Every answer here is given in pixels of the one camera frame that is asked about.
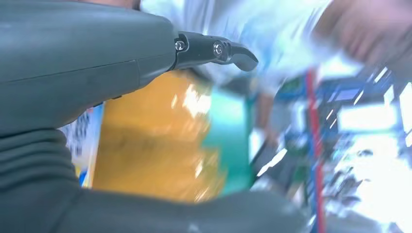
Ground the yellow taped cardboard sheet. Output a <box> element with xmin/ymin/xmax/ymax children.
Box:
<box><xmin>93</xmin><ymin>70</ymin><xmax>226</xmax><ymax>203</ymax></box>

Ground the person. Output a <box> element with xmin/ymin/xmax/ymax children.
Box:
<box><xmin>74</xmin><ymin>0</ymin><xmax>412</xmax><ymax>97</ymax></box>

